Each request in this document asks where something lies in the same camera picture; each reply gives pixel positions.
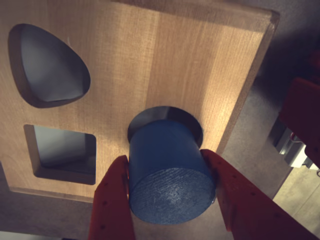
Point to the blue wooden cylinder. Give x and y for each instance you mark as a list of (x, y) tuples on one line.
[(170, 175)]

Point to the red robot arm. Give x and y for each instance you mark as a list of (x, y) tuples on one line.
[(305, 107)]

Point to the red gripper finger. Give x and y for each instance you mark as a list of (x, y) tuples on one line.
[(110, 200), (245, 202)]

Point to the wooden shape sorter box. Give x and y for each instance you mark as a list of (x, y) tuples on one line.
[(140, 62)]

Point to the aluminium profile rail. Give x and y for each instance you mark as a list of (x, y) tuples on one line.
[(290, 147)]

